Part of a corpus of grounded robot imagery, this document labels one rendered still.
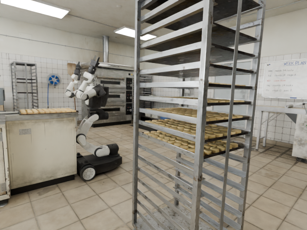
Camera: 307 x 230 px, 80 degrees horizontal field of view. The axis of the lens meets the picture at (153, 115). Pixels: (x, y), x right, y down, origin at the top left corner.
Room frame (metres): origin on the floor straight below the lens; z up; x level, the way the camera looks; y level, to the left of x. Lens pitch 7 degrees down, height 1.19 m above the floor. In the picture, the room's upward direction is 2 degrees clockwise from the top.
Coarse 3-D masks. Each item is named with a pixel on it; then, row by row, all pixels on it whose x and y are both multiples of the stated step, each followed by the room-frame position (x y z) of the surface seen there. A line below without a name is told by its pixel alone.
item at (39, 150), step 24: (24, 120) 1.96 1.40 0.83; (48, 120) 2.10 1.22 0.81; (72, 120) 2.26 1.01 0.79; (24, 144) 1.95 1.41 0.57; (48, 144) 2.10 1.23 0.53; (72, 144) 2.26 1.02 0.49; (24, 168) 1.94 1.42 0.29; (48, 168) 2.09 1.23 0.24; (72, 168) 2.25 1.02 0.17; (24, 192) 1.96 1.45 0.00
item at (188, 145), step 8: (152, 136) 1.25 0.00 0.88; (160, 136) 1.23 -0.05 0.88; (168, 136) 1.24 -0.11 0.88; (176, 136) 1.26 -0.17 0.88; (176, 144) 1.06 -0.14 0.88; (184, 144) 1.08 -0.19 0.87; (192, 144) 1.07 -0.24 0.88; (208, 144) 1.11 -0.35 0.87; (216, 144) 1.08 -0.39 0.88; (224, 144) 1.09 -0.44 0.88; (232, 144) 1.09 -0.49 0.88; (208, 152) 0.94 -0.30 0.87; (216, 152) 0.98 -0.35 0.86
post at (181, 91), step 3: (180, 78) 1.60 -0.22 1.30; (183, 78) 1.59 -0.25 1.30; (180, 90) 1.60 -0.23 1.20; (183, 90) 1.60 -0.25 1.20; (180, 93) 1.60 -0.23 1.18; (183, 93) 1.60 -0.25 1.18; (180, 105) 1.59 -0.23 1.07; (183, 105) 1.60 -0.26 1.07; (177, 153) 1.60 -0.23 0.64; (180, 153) 1.60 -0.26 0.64; (180, 156) 1.60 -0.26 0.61; (180, 162) 1.60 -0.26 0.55; (177, 171) 1.59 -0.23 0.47; (177, 174) 1.59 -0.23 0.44; (177, 183) 1.59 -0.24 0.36; (177, 192) 1.59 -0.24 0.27; (177, 201) 1.59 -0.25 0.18
